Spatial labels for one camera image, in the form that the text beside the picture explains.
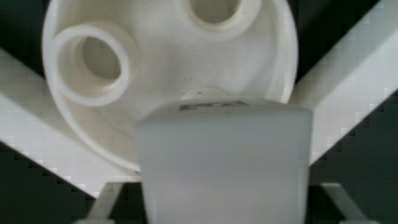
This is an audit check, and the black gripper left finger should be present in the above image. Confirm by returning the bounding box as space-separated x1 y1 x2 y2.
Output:
73 182 142 224

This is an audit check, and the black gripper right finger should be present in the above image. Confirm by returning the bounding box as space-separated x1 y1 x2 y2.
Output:
311 182 380 224

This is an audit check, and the white stool leg with tag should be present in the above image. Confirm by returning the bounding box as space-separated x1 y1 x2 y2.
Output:
136 88 312 224

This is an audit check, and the white round stool seat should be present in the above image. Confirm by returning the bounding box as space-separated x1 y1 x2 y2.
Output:
42 0 298 169

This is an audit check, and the white U-shaped fence wall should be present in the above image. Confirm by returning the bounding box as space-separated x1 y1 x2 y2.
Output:
0 0 398 195

